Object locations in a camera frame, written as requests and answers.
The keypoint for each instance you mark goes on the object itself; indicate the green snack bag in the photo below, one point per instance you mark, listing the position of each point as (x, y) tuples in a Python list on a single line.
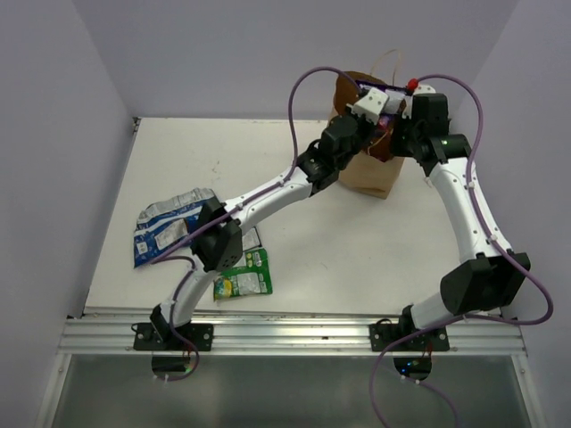
[(250, 276)]

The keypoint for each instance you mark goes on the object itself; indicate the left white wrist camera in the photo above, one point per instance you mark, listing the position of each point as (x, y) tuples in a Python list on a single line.
[(371, 105)]

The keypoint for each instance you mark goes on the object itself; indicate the purple snack bag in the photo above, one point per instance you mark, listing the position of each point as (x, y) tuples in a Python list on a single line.
[(394, 105)]

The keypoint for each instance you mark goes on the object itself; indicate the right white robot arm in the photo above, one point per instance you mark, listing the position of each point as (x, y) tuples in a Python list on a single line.
[(484, 278)]

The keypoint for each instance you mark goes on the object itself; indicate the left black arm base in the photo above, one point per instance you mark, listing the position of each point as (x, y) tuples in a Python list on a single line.
[(172, 356)]

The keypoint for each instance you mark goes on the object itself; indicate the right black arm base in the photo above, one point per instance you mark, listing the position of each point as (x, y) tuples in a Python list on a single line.
[(386, 336)]

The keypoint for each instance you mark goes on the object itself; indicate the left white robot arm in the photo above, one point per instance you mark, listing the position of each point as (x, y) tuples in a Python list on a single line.
[(217, 243)]

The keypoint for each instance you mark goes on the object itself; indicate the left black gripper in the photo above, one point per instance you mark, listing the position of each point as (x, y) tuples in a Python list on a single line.
[(368, 123)]

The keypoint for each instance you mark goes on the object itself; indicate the aluminium front rail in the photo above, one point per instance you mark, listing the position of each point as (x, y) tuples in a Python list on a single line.
[(253, 334)]

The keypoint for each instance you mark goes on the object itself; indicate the blue white snack bag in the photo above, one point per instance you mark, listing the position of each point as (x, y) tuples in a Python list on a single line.
[(163, 224)]

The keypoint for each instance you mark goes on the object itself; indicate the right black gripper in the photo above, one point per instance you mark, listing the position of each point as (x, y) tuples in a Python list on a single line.
[(400, 123)]

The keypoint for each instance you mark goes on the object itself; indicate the brown paper bag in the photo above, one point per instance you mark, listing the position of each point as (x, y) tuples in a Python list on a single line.
[(374, 170)]

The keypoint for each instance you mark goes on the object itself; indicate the dark blue snack bag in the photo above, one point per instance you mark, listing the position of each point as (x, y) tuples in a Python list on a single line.
[(251, 239)]

